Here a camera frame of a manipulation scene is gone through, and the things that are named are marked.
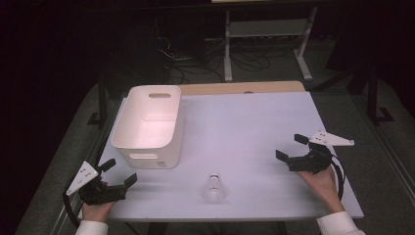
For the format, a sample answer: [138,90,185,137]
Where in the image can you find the black floor cables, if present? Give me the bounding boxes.
[156,33,226,84]

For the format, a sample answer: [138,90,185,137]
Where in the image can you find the person's right hand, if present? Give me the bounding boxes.
[297,164,346,216]

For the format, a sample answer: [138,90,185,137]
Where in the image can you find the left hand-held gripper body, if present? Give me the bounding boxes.
[66,161,127,207]

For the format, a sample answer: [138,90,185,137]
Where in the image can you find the person's left hand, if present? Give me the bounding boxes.
[81,201,117,223]

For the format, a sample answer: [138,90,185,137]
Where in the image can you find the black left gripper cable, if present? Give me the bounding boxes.
[62,182,82,228]

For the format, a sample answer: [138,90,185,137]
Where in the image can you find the wooden table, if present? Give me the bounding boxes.
[179,80,306,97]

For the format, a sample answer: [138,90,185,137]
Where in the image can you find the white plastic storage bin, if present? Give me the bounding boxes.
[111,84,185,170]

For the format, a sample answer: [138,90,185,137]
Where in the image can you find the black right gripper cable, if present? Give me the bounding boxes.
[329,153,346,202]

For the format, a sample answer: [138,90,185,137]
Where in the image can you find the white metal stand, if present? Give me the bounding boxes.
[223,6,318,82]

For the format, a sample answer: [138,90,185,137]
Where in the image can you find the black metal stand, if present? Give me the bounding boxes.
[87,74,110,130]
[365,65,395,127]

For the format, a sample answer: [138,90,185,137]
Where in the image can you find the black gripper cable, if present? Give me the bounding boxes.
[329,153,346,202]
[62,182,82,228]

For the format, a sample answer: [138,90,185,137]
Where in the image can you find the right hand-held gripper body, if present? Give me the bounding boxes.
[287,130,355,175]

